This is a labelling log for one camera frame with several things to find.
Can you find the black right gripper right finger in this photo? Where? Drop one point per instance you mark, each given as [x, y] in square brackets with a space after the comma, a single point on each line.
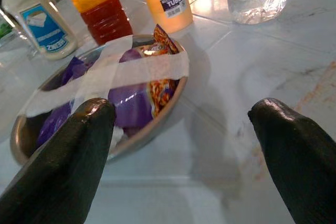
[302, 161]

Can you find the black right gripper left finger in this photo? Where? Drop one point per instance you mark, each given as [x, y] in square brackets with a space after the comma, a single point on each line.
[60, 161]

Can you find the purple snack packet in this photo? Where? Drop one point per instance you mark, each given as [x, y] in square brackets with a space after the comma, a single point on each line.
[52, 124]
[74, 69]
[130, 55]
[131, 106]

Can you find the white bottle blue label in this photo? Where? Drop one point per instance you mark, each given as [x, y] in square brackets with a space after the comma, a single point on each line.
[44, 30]

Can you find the orange and red liquid bottle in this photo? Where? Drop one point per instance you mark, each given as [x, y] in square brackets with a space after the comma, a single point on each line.
[105, 19]

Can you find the yellow bottle white label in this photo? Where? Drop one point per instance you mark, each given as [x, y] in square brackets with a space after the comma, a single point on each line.
[149, 3]

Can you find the round metal bowl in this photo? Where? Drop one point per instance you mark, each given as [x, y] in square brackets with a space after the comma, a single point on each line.
[22, 142]

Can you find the gold snack packet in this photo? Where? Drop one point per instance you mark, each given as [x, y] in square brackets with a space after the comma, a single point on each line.
[152, 49]

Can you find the orange patterned snack packet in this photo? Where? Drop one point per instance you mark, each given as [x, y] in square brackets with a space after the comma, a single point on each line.
[161, 95]

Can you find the white tape strip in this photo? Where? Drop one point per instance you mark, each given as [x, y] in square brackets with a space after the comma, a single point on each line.
[115, 48]
[162, 68]

